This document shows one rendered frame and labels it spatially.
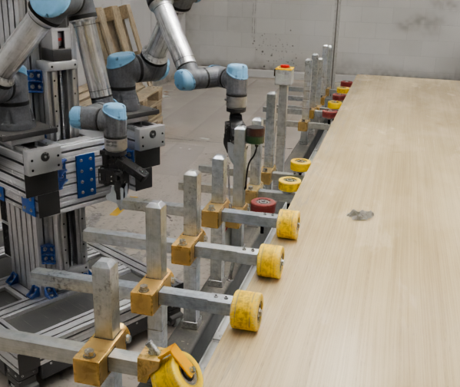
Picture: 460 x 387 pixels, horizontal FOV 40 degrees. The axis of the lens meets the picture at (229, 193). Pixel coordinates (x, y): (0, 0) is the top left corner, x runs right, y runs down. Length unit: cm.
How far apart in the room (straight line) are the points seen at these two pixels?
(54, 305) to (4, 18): 121
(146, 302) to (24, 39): 112
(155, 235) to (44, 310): 157
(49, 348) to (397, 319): 73
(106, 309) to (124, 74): 164
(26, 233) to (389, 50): 781
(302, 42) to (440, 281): 858
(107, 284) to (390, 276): 77
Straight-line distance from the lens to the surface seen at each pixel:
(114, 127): 211
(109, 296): 117
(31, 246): 290
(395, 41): 1000
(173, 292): 138
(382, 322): 144
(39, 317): 285
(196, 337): 171
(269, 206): 203
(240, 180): 208
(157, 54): 271
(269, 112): 252
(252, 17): 1017
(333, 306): 148
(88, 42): 225
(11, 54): 224
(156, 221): 136
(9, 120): 245
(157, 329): 147
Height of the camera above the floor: 161
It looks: 19 degrees down
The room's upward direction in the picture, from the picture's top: 1 degrees clockwise
